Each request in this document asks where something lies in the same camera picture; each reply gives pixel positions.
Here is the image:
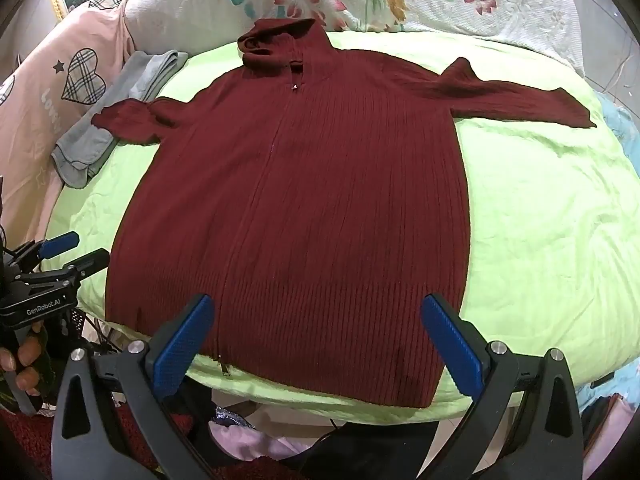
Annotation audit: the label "dark red rug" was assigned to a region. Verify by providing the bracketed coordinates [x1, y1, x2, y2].
[0, 402, 166, 480]

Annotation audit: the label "pale pink cloth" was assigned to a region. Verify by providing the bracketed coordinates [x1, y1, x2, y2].
[207, 420, 321, 463]

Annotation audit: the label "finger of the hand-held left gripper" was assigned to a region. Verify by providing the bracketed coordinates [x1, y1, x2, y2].
[20, 248, 111, 292]
[5, 231, 81, 271]

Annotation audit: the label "grey folded pants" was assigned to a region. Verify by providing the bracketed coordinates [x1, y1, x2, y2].
[52, 50, 190, 190]

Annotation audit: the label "person's left hand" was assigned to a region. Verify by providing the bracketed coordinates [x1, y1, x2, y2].
[0, 321, 47, 397]

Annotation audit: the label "pink bag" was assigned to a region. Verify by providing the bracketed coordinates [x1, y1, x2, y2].
[580, 390, 637, 463]

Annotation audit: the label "dark red hooded knit sweater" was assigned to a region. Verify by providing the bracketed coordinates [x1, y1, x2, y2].
[91, 17, 597, 409]

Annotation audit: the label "light blue cloth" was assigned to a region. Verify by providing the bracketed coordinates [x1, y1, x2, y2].
[595, 92, 640, 181]

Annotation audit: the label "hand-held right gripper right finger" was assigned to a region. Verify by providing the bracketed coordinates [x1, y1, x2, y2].
[421, 294, 586, 480]

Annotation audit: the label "light green bed sheet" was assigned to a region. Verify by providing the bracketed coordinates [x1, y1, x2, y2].
[50, 27, 640, 423]

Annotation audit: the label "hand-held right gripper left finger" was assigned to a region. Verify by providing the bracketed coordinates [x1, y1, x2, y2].
[50, 294, 216, 480]

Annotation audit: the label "white floral quilt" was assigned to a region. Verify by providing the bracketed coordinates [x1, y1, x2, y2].
[125, 0, 586, 78]

